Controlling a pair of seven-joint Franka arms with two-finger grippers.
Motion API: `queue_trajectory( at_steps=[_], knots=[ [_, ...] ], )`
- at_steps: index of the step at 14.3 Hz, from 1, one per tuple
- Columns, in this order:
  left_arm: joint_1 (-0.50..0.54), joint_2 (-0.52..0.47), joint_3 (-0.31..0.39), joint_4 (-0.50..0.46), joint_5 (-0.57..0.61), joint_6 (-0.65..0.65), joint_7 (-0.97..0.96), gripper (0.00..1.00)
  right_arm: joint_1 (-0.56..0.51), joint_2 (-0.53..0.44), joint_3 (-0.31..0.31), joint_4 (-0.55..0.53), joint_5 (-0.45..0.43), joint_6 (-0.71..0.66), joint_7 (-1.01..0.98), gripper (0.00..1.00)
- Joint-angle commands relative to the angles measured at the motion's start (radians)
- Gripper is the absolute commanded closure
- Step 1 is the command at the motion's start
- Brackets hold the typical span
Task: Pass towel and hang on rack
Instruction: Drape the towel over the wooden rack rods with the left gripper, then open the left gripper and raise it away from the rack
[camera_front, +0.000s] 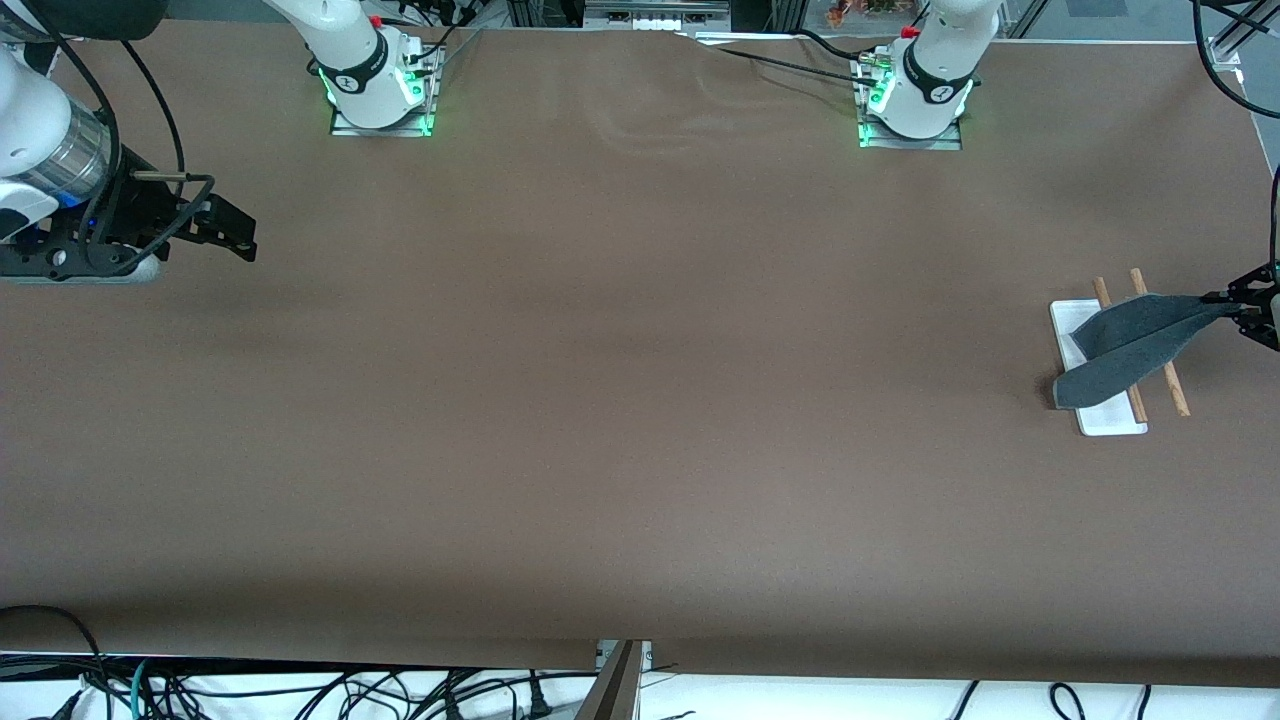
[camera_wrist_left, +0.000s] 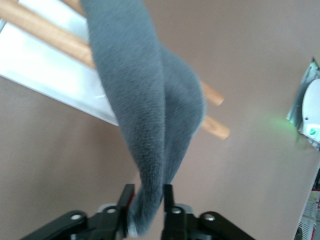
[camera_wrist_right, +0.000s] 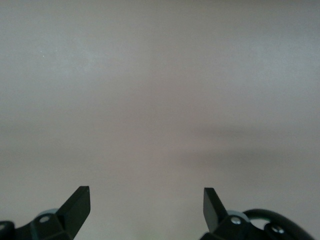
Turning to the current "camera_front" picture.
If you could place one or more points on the small metal table bracket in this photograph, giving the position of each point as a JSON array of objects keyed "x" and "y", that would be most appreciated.
[{"x": 646, "y": 655}]

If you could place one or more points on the aluminium table frame rail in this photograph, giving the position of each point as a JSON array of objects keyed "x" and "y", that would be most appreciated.
[{"x": 1225, "y": 50}]

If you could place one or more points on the brown table cover sheet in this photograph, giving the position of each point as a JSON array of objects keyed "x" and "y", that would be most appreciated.
[{"x": 640, "y": 400}]

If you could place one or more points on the white paper sheet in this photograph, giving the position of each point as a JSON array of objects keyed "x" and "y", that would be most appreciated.
[{"x": 750, "y": 38}]

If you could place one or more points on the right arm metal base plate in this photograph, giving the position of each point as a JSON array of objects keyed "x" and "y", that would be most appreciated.
[{"x": 385, "y": 130}]

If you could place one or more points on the white rack base plate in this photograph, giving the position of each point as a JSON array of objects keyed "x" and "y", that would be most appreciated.
[{"x": 1115, "y": 420}]

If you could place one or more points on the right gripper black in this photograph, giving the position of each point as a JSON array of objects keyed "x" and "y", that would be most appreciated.
[{"x": 143, "y": 205}]

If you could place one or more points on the aluminium frame post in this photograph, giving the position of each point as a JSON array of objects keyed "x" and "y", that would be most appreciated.
[{"x": 520, "y": 10}]

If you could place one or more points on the grey towel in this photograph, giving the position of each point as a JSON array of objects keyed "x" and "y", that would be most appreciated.
[{"x": 1130, "y": 350}]

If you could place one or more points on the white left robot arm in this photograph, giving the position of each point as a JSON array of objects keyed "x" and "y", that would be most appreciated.
[{"x": 945, "y": 50}]

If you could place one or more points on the orange background objects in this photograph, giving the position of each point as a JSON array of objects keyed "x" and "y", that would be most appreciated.
[{"x": 860, "y": 12}]

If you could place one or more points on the brown wooden beam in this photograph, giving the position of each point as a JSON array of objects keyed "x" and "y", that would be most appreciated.
[{"x": 615, "y": 690}]

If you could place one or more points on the grey socket box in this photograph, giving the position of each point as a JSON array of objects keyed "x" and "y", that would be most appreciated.
[{"x": 655, "y": 12}]

